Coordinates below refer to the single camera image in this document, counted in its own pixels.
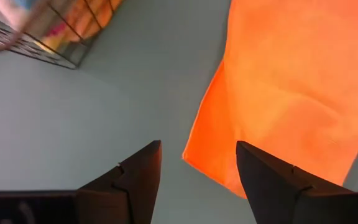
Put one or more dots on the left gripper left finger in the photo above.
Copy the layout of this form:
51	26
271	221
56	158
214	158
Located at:
135	186

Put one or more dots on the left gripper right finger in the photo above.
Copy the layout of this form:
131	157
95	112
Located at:
269	186

